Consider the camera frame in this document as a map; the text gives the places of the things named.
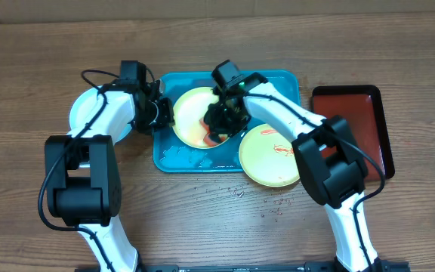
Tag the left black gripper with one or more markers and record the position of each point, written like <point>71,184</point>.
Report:
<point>167,118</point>

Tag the black red lacquer tray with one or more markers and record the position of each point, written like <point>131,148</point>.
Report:
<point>362,107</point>

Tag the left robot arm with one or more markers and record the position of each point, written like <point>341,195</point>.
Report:
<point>82,190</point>

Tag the teal plastic tray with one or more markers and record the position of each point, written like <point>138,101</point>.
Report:
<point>170,154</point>

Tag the yellow-green plate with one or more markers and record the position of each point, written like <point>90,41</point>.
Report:
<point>268,158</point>
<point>189,110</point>

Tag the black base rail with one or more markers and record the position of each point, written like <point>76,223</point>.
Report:
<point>310,266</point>

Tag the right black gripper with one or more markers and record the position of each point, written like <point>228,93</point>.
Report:
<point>220,122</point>

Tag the red black sponge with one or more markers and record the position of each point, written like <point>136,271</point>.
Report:
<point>212,139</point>

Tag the light blue plate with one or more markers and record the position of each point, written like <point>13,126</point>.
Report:
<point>85,109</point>

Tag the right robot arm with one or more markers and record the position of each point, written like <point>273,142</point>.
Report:
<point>332,168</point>

